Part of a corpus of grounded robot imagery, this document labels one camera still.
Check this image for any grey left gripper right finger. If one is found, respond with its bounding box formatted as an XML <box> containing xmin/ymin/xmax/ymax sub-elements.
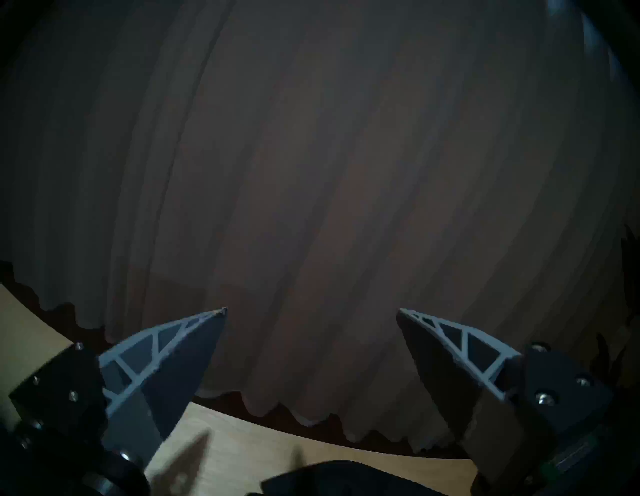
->
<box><xmin>397</xmin><ymin>308</ymin><xmax>613</xmax><ymax>478</ymax></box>

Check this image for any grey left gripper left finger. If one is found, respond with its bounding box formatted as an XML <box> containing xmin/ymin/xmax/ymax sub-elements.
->
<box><xmin>9</xmin><ymin>307</ymin><xmax>228</xmax><ymax>471</ymax></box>

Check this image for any black t-shirt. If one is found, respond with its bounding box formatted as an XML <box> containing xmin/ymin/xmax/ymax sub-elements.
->
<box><xmin>260</xmin><ymin>460</ymin><xmax>446</xmax><ymax>496</ymax></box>

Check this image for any brown pleated curtain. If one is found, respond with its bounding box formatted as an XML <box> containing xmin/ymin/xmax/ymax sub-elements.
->
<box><xmin>0</xmin><ymin>0</ymin><xmax>640</xmax><ymax>458</ymax></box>

